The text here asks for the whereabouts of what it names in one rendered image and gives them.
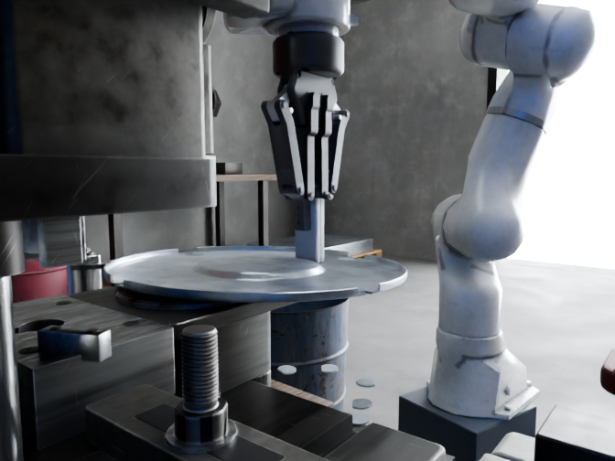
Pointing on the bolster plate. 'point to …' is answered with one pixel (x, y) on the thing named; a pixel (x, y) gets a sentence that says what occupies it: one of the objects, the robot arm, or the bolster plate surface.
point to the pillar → (8, 380)
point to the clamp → (182, 417)
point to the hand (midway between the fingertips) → (309, 230)
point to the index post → (81, 278)
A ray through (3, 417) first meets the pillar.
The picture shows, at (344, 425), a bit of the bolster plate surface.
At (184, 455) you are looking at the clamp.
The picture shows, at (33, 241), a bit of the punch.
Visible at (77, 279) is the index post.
